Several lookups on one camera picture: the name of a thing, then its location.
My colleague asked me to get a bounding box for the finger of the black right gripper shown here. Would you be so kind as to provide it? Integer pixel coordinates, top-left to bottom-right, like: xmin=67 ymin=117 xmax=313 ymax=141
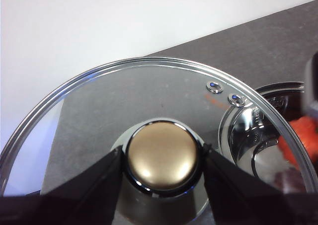
xmin=303 ymin=57 xmax=318 ymax=116

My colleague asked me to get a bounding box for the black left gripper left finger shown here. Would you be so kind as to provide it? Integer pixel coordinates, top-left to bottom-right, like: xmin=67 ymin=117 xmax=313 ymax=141
xmin=0 ymin=147 xmax=124 ymax=225

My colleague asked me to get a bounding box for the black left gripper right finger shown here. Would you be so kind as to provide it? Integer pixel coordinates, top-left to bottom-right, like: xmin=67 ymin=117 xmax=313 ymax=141
xmin=203 ymin=144 xmax=318 ymax=225

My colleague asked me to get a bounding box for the orange toy pumpkin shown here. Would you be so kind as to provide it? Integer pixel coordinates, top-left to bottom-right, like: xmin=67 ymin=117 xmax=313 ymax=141
xmin=277 ymin=115 xmax=318 ymax=166

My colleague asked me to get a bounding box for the glass lid with green knob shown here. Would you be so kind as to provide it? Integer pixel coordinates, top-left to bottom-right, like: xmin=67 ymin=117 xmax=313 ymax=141
xmin=0 ymin=57 xmax=318 ymax=225

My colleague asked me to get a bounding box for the pale green electric steamer pot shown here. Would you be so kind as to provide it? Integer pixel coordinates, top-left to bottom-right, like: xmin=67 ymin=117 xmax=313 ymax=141
xmin=218 ymin=81 xmax=318 ymax=194

